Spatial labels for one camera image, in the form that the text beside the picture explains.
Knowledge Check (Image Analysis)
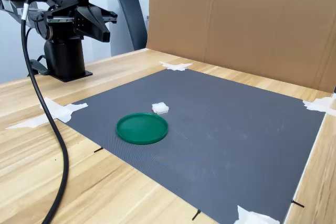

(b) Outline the small white plastic terminal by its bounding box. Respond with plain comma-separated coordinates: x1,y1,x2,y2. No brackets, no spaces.
151,101,169,115

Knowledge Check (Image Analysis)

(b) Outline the dark grey chair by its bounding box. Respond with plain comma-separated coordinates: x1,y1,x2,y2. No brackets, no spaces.
117,0,148,51

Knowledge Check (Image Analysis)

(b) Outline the dark grey mat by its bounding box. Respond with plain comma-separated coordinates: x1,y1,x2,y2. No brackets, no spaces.
56,68,326,224

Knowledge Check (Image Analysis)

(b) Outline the round green lid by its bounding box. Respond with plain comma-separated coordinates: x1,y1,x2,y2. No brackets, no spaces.
115,112,169,145

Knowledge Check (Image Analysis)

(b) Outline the black base plug cable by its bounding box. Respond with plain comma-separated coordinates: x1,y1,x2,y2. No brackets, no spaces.
28,55,52,76

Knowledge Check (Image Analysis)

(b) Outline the large brown cardboard partition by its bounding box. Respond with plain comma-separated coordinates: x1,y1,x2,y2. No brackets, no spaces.
145,0,336,93

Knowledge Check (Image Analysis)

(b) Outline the thick black camera cable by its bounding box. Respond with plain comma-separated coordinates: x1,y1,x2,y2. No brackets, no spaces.
20,0,70,224

